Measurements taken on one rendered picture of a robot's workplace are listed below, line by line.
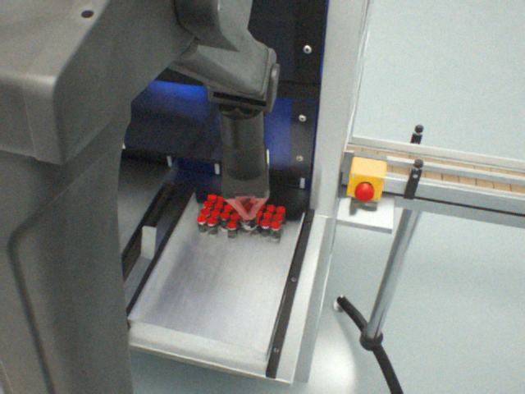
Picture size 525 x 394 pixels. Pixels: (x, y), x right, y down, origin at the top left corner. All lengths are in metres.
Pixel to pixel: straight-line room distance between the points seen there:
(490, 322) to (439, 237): 0.46
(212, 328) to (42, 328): 0.71
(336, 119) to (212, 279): 0.40
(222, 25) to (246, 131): 0.41
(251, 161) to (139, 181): 0.59
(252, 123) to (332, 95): 0.31
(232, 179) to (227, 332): 0.34
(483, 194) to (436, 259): 1.11
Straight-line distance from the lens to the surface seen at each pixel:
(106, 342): 0.23
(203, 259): 0.99
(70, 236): 0.17
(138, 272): 1.00
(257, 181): 0.65
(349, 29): 0.81
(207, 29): 0.19
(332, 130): 0.92
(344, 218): 1.08
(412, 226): 1.28
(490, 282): 2.25
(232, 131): 0.60
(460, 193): 1.15
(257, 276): 0.96
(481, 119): 3.19
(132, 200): 1.14
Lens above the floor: 1.66
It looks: 45 degrees down
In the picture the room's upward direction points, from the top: straight up
